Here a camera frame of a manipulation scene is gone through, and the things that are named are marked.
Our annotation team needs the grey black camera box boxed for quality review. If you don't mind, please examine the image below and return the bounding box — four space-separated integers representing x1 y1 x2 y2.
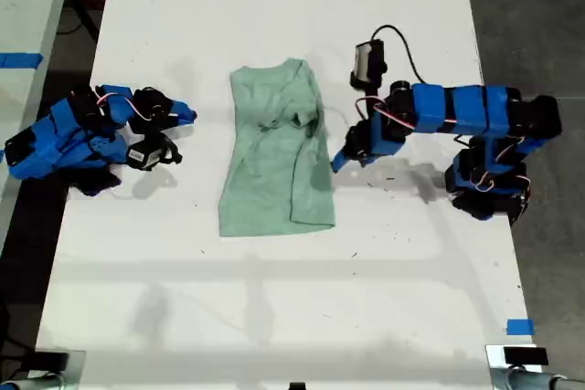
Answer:
349 40 388 90

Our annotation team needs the black looped camera cable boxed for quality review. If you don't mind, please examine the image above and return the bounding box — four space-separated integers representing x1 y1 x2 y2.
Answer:
158 136 185 166

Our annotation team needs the grey metal pipe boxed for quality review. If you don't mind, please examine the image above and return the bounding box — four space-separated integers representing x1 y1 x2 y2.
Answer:
491 365 585 390
0 372 66 390

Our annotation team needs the short blue tape strip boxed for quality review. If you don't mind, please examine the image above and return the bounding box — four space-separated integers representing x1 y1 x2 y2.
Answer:
505 318 536 337

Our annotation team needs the pale green T-shirt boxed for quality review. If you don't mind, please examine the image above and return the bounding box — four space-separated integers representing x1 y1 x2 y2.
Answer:
218 58 337 238

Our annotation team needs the long blue tape strip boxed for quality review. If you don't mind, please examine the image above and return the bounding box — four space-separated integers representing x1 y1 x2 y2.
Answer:
0 52 45 69

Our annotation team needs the long black camera cable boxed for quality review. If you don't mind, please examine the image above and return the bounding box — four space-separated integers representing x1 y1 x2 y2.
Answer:
369 24 429 86

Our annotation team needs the white side table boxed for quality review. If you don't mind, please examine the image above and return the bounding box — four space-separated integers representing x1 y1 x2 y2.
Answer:
0 0 79 236

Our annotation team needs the black camera box with label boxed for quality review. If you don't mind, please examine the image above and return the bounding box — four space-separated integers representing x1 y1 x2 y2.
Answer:
124 132 168 173

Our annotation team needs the black floor cable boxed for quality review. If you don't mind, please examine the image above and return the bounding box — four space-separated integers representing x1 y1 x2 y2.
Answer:
57 0 102 42

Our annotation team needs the black box on grey bracket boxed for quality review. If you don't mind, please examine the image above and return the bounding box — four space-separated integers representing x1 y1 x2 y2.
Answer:
32 349 70 372

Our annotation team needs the black box on white plate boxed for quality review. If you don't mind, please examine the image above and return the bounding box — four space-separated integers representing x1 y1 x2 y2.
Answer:
502 346 549 367

